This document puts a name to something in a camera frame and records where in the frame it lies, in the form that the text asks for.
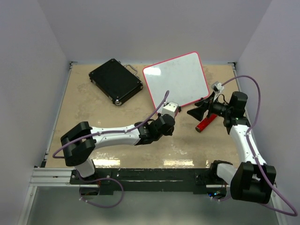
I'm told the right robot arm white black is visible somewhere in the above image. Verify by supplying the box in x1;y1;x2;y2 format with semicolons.
187;91;276;204

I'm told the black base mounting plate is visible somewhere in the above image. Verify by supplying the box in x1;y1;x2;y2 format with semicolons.
69;167;232;195

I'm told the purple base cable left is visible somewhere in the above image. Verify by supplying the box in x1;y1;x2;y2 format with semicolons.
78;177;125;208

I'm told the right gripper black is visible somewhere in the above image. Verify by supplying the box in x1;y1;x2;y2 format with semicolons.
187;91;232;121

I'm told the black hard case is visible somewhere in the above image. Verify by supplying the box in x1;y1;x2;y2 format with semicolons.
89;59;143;106

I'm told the red cylindrical eraser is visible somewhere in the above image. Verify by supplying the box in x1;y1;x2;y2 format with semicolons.
195;114;217;133

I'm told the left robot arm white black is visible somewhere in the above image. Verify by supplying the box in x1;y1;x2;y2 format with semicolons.
60;114;175;184

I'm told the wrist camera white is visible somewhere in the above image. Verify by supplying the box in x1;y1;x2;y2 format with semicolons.
211;82;224;94
161;102;179;118

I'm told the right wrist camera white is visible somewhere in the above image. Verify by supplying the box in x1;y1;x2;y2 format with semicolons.
211;82;224;94

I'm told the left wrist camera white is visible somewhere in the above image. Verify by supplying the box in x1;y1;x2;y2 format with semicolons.
161;102;179;118

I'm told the whiteboard with pink frame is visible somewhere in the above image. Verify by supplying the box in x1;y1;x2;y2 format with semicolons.
142;52;210;108

